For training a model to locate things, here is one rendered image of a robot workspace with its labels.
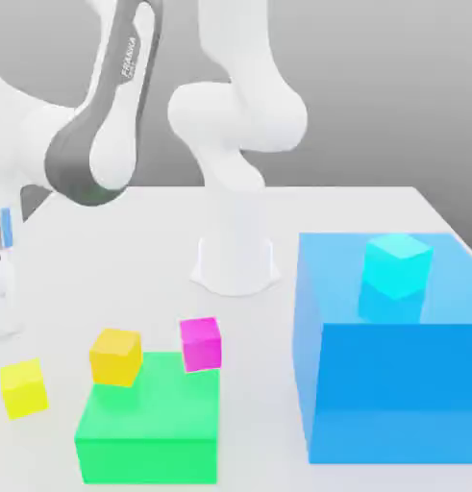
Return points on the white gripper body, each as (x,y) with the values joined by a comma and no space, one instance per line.
(3,303)

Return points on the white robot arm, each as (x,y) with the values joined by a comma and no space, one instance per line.
(235,115)

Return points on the small yellow cube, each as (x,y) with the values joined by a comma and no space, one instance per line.
(23,389)

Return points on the small orange cube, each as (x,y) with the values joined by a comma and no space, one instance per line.
(114,359)

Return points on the small magenta cube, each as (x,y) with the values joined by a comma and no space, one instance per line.
(201,345)

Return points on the small cyan cube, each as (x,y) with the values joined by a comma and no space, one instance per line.
(397,269)

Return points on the large green box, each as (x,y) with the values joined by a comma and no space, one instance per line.
(151,430)

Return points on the large blue box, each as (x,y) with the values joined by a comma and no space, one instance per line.
(393,384)

